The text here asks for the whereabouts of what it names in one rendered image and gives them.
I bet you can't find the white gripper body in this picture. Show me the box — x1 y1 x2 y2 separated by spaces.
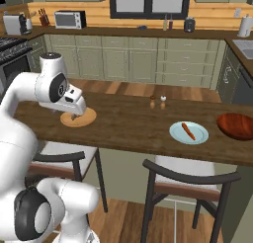
39 96 88 118

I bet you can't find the orange carrot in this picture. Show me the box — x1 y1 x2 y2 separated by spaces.
181 121 197 142

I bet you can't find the reddish brown wooden bowl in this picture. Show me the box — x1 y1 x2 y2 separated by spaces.
215 112 253 142

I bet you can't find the tan wooden round plate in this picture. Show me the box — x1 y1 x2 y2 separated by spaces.
59 107 98 128

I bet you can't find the dark chair with white seat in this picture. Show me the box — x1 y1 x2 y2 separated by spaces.
139 155 242 243
25 140 110 214

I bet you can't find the black stove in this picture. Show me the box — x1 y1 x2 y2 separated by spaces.
0 36 35 94

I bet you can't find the wooden shaker with dark cap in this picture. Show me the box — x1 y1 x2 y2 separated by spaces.
149 95 157 111

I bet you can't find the green base cupboard run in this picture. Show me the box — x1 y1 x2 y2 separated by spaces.
27 34 228 89

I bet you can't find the white toaster oven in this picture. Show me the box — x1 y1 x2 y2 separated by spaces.
52 10 88 31

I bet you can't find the knife block with knives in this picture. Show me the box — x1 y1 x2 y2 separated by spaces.
38 7 51 28

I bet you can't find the wooden shaker with white cap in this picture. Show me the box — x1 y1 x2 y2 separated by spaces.
159 95 167 111

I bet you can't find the pale glass bottle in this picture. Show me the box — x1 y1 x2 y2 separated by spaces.
162 13 169 33

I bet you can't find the dark framed window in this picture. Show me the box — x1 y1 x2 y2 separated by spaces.
109 0 192 20

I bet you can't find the dark brown bottle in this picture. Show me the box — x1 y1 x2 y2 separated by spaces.
168 13 175 31

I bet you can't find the light blue plate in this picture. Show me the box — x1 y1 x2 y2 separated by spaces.
168 121 211 146

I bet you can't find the dark grey jar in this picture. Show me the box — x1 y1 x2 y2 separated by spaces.
183 16 197 34

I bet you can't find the dark dishwasher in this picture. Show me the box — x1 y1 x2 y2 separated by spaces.
216 47 253 107

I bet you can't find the grey sink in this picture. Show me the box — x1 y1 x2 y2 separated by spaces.
232 39 253 60

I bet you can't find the white paper towel roll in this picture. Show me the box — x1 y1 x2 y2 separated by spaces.
236 14 253 39

